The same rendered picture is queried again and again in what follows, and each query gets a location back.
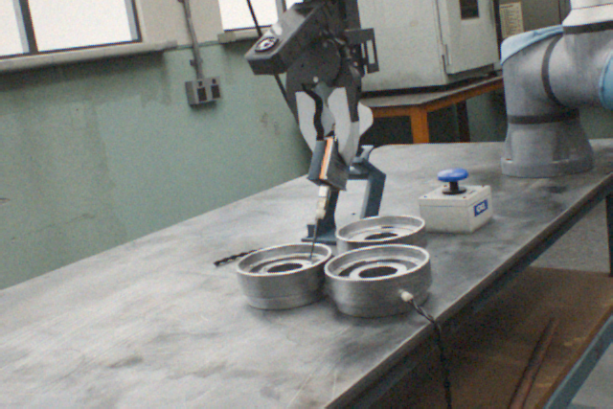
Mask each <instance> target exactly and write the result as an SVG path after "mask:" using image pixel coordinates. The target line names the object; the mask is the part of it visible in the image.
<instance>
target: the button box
mask: <svg viewBox="0 0 613 409"><path fill-rule="evenodd" d="M419 205H420V218H421V219H423V220H424V221H425V228H426V232H438V233H454V234H472V233H473V232H474V231H476V230H477V229H479V228H480V227H482V226H483V225H485V224H486V223H488V222H489V221H491V220H492V219H493V214H492V205H491V195H490V186H459V190H454V191H451V190H449V186H447V185H445V186H441V187H439V188H438V189H436V190H434V191H433V192H431V193H428V194H426V195H424V196H422V197H420V198H419Z"/></svg>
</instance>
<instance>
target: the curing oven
mask: <svg viewBox="0 0 613 409"><path fill-rule="evenodd" d="M357 2H358V8H359V16H360V23H361V28H362V29H365V28H369V29H371V28H374V30H375V44H376V50H377V58H378V65H379V71H378V72H374V73H371V74H367V67H366V65H364V68H365V76H364V77H363V78H361V84H362V88H361V92H366V91H376V90H387V89H399V88H409V87H420V86H431V85H439V90H438V91H439V92H444V91H447V87H446V85H447V84H448V83H450V82H454V81H457V80H462V79H465V78H472V77H476V76H479V75H483V74H485V73H488V72H489V77H490V78H492V77H497V73H496V71H497V70H500V69H503V68H502V67H501V62H502V44H503V41H502V32H501V22H500V12H499V3H498V0H357Z"/></svg>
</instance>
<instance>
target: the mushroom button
mask: <svg viewBox="0 0 613 409"><path fill-rule="evenodd" d="M467 178H468V172H467V170H464V169H459V168H456V169H447V170H442V171H441V172H439V173H438V180H439V181H441V182H449V190H451V191H454V190H459V182H458V181H461V180H465V179H467Z"/></svg>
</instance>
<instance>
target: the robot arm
mask: <svg viewBox="0 0 613 409"><path fill-rule="evenodd" d="M562 24H563V25H559V26H554V27H549V28H545V29H541V30H538V31H533V32H529V33H522V34H516V35H513V36H510V37H508V38H506V39H505V40H504V41H503V44H502V62H501V67H502V68H503V75H504V85H505V95H506V105H507V114H508V125H509V128H508V133H507V137H506V141H505V145H504V149H503V154H502V158H501V166H502V173H503V174H505V175H506V176H510V177H516V178H550V177H560V176H566V175H571V174H576V173H580V172H583V171H587V170H590V169H592V168H594V167H595V154H594V150H593V149H592V146H591V144H590V142H589V139H588V137H587V135H586V133H585V131H584V129H583V127H582V124H581V122H580V117H579V109H580V108H607V109H610V110H613V0H571V13H570V15H569V16H568V17H567V18H566V20H565V21H564V22H563V23H562ZM367 40H371V41H372V43H373V51H374V58H375V62H373V63H370V62H369V54H368V47H367ZM361 43H363V46H364V53H365V57H363V55H362V47H361ZM244 57H245V58H246V60H247V62H248V64H249V66H250V68H251V70H252V72H253V74H254V76H255V75H269V76H274V75H277V74H278V75H279V74H283V73H284V72H285V73H286V77H285V92H286V97H287V100H288V103H289V106H290V108H291V111H292V113H293V116H294V119H295V121H296V124H297V125H298V126H299V127H300V129H301V131H302V133H303V136H304V138H305V140H306V142H307V144H308V145H309V147H310V149H311V150H312V152H313V151H314V147H315V143H316V141H324V137H325V136H326V135H328V134H329V133H330V132H331V131H332V129H331V126H332V124H334V123H335V130H334V131H335V135H336V137H337V139H338V150H337V151H338V154H339V155H340V157H341V159H342V160H343V162H344V164H345V165H346V167H348V166H351V165H352V162H353V159H354V156H355V154H356V151H357V145H358V140H359V136H360V135H361V134H363V133H364V132H365V131H366V130H367V129H368V128H369V127H370V126H371V125H372V122H373V115H372V112H371V110H370V109H369V108H368V107H366V106H364V105H362V104H360V102H359V100H360V96H361V88H362V84H361V78H363V77H364V76H365V68H364V65H366V67H367V74H371V73H374V72H378V71H379V65H378V58H377V50H376V44H375V30H374V28H371V29H369V28H365V29H362V28H361V23H360V16H359V8H358V2H357V0H303V2H295V3H293V4H292V5H291V6H290V7H289V8H288V10H287V11H286V12H285V13H284V14H283V15H282V16H281V17H280V18H279V19H278V20H277V22H275V23H274V24H273V25H272V26H271V27H270V28H269V29H268V30H267V31H266V33H265V34H264V35H263V36H262V37H261V38H260V39H259V40H258V41H257V42H256V43H255V45H254V46H253V47H252V48H251V49H250V50H249V51H248V52H247V53H246V54H245V55H244ZM321 82H324V83H325V84H326V86H327V87H328V88H331V87H334V86H335V87H336V89H335V90H334V91H333V92H332V93H331V95H330V96H329V98H328V105H329V108H327V107H326V106H325V102H324V95H323V91H322V89H321V88H320V87H319V86H316V85H317V84H318V83H321Z"/></svg>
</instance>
